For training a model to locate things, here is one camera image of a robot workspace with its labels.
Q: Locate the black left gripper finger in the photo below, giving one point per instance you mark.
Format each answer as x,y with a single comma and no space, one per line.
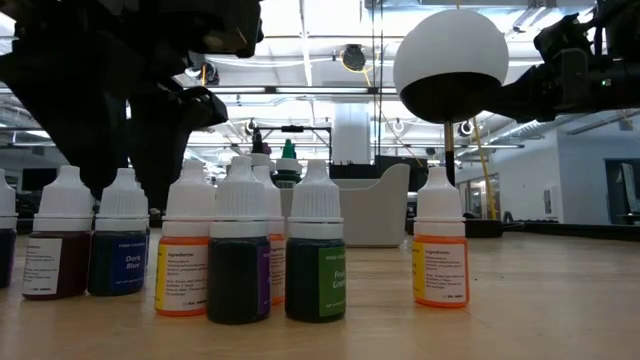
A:
75,115
160,150

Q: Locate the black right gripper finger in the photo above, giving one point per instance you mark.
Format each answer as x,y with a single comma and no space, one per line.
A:
530,97

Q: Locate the large purple-tipped coloring bottle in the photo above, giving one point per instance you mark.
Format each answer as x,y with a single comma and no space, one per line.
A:
267,148

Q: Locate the small dark blue coloring bottle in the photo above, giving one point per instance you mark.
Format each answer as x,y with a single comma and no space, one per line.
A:
120,260

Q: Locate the large green-tipped coloring bottle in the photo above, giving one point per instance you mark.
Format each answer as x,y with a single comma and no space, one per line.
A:
288,150

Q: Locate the small orange food coloring bottle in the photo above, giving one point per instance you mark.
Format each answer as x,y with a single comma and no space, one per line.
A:
182,280
278,270
442,272

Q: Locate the small purple food coloring bottle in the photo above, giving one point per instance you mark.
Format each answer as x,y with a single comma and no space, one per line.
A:
235,280

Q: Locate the small dark food coloring bottle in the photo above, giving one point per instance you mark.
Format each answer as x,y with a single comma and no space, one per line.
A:
6,255

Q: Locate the grey plastic bin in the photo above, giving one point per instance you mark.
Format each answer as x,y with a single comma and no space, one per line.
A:
375,215

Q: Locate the small green food coloring bottle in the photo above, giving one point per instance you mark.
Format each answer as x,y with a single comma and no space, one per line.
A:
305,280

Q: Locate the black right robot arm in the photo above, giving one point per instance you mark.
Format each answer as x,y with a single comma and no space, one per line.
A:
627,80

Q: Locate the small brown food coloring bottle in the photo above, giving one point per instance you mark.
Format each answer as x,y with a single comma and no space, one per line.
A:
75,265

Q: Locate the round ceiling fixture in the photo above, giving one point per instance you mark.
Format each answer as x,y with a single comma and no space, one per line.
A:
397,125
465,127

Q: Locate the white globe table lamp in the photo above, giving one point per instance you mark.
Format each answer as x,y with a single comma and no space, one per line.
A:
450,50

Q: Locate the black monitor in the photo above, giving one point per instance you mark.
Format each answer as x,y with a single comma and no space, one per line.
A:
395,160

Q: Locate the overhead light bar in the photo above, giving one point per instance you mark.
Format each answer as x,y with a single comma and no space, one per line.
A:
300,90

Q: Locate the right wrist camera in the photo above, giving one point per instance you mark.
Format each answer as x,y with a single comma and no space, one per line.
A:
562,35

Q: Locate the white wall box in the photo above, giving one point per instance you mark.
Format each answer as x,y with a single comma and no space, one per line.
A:
552,202

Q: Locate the black aluminium rig frame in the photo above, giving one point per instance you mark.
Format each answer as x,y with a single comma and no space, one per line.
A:
575,231

